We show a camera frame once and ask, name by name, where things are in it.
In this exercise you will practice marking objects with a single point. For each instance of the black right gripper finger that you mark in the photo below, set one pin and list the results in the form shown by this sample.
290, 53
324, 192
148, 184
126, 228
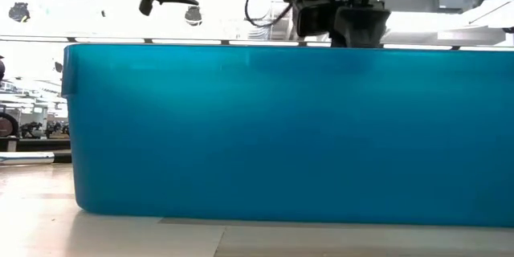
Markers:
361, 28

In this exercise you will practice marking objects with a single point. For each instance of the teal blue plastic tray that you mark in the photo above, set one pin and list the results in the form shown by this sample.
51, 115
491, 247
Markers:
281, 128

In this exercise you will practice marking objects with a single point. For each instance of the black dome ceiling lamp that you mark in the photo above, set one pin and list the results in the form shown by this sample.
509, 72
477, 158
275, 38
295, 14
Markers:
19, 12
193, 15

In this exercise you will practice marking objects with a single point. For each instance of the black background table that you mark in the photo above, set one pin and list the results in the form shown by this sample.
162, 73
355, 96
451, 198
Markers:
36, 145

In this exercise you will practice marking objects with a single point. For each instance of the dark round wheel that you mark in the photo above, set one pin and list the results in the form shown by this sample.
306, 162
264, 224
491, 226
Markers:
6, 126

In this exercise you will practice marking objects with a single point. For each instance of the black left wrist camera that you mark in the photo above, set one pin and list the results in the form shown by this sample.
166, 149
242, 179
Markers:
146, 6

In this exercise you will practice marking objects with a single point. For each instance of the ceiling light rail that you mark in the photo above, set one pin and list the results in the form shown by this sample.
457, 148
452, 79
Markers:
225, 42

